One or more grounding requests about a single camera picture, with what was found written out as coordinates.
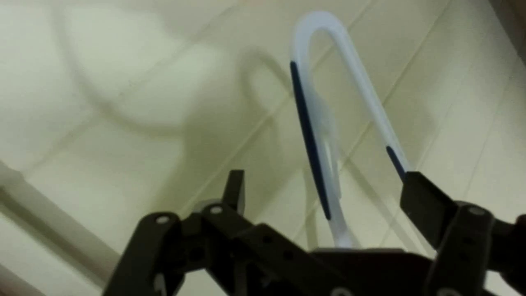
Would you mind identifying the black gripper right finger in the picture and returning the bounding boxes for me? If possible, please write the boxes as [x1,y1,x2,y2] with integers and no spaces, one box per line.
[399,169,526,296]

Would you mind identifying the white plastic clothes hanger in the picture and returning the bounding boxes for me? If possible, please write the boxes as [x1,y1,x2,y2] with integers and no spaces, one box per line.
[287,10,412,251]

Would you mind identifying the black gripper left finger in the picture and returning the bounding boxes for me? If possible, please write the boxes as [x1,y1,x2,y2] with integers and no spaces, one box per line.
[101,169,317,296]

